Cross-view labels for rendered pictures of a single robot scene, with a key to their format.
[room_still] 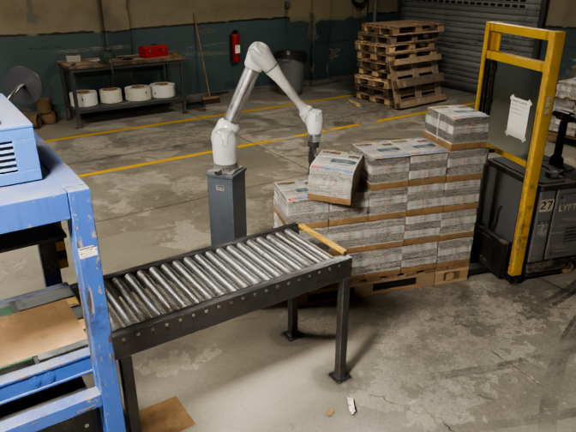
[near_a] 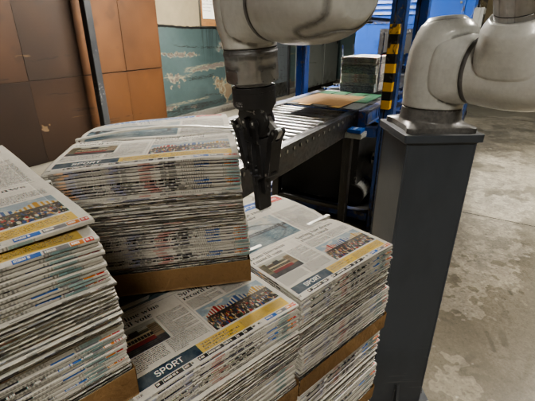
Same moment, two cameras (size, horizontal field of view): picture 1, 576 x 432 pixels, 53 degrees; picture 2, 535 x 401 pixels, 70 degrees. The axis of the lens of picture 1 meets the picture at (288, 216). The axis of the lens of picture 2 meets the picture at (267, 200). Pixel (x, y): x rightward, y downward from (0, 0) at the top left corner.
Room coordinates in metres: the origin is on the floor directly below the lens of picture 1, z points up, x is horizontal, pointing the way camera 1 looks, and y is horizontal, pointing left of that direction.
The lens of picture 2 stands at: (4.34, -0.44, 1.24)
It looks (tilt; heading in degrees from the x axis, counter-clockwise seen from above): 24 degrees down; 155
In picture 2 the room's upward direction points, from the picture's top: straight up
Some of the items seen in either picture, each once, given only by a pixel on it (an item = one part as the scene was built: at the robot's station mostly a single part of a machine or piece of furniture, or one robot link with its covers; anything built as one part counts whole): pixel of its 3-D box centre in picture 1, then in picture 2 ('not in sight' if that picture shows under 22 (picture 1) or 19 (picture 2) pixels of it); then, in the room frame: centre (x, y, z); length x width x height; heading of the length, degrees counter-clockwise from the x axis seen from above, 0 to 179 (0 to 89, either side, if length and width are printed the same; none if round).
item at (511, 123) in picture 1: (512, 109); not in sight; (4.13, -1.63, 1.27); 0.57 x 0.01 x 0.65; 16
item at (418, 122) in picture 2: (224, 166); (427, 114); (3.56, 0.42, 1.03); 0.22 x 0.18 x 0.06; 158
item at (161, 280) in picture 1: (169, 289); (287, 121); (2.44, 0.58, 0.77); 0.47 x 0.05 x 0.05; 34
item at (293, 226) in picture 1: (196, 261); (307, 144); (2.80, 0.50, 0.74); 1.34 x 0.05 x 0.12; 124
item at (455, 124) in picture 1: (447, 195); not in sight; (4.01, -1.20, 0.65); 0.39 x 0.30 x 1.29; 16
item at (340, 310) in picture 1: (342, 328); not in sight; (2.73, -0.31, 0.34); 0.06 x 0.06 x 0.68; 34
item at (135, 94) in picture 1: (124, 81); not in sight; (9.08, 2.56, 0.55); 1.80 x 0.70 x 1.09; 124
